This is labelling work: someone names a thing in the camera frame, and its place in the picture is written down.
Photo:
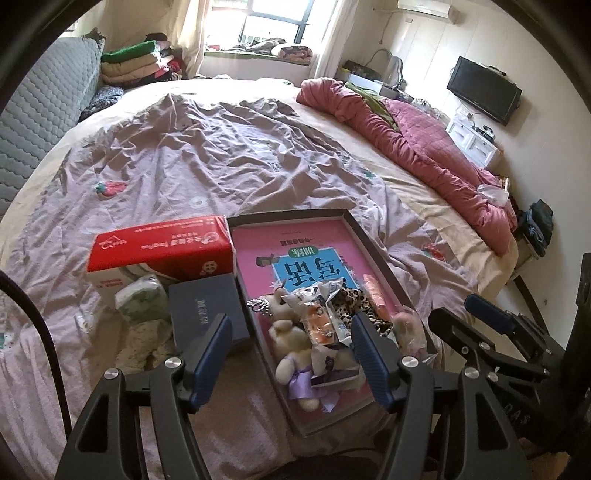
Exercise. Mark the pink carrot plush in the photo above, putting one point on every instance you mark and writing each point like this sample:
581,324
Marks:
375,295

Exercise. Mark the pile of dark patterned clothes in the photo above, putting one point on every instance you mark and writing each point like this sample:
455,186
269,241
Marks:
268,48

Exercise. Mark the dark blue bag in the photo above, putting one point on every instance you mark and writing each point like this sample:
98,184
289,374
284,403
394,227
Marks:
538,226

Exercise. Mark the clear plastic packet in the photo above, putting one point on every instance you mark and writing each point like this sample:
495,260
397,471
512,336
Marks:
314,323

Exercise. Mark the pink workbook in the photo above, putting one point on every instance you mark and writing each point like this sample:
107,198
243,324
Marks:
277,249

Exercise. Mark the white green-leaf tissue pack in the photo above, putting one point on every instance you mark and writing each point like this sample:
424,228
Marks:
138,344

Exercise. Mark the white drawer cabinet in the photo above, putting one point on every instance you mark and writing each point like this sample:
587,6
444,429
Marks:
475,141

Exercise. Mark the black flat television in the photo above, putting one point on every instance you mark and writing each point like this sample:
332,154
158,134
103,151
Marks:
485,90

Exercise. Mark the red tissue box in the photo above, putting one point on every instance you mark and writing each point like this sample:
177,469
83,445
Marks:
161,249

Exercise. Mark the grey quilted headboard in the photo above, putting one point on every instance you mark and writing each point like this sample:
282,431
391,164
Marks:
37,101

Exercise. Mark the stack of folded clothes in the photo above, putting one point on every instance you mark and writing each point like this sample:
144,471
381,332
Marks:
138,60

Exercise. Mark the dark grey box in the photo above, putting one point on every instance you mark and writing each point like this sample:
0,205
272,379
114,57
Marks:
203,304

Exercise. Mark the green cloth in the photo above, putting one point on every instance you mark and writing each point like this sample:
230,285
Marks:
369,101

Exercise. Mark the pink quilt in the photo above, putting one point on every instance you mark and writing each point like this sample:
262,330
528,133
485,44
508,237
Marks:
415,134

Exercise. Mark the white blue plastic packet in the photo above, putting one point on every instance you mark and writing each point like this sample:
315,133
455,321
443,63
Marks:
339,300

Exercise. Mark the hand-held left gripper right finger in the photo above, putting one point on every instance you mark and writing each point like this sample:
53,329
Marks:
369,360

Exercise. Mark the black box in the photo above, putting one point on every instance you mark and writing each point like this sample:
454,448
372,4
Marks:
360,71

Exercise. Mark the dark blue patterned pillow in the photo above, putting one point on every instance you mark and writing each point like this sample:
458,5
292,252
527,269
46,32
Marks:
101,101

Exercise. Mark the white appliance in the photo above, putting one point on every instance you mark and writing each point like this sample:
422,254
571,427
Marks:
392,69

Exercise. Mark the white air conditioner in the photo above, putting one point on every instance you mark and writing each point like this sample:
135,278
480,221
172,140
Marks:
425,8

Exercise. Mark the cream curtain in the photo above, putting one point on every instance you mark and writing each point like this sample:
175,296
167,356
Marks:
194,37
337,41

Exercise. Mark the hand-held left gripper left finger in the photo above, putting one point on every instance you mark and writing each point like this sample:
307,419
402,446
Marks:
210,360

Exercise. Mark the window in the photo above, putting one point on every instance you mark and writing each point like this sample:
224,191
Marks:
268,23

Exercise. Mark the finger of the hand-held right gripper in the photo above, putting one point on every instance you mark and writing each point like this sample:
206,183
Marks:
487,311
457,330

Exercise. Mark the dark green printed soft pack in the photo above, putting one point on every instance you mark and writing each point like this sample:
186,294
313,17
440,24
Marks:
138,297

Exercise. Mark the dark metal frame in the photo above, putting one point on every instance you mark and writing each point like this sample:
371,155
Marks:
526,288

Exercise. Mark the leopard print plush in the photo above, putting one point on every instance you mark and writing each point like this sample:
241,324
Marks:
344,302

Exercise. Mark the mauve strawberry print bedsheet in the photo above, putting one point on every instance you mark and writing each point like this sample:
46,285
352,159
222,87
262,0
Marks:
231,152

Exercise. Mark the white plastic bag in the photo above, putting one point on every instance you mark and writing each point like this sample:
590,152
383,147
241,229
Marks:
491,194

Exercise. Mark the teddy bear with purple dress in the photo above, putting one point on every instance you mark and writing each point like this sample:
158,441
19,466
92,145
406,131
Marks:
288,339

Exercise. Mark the grey rectangular tray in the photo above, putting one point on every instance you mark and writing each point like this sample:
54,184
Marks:
286,214

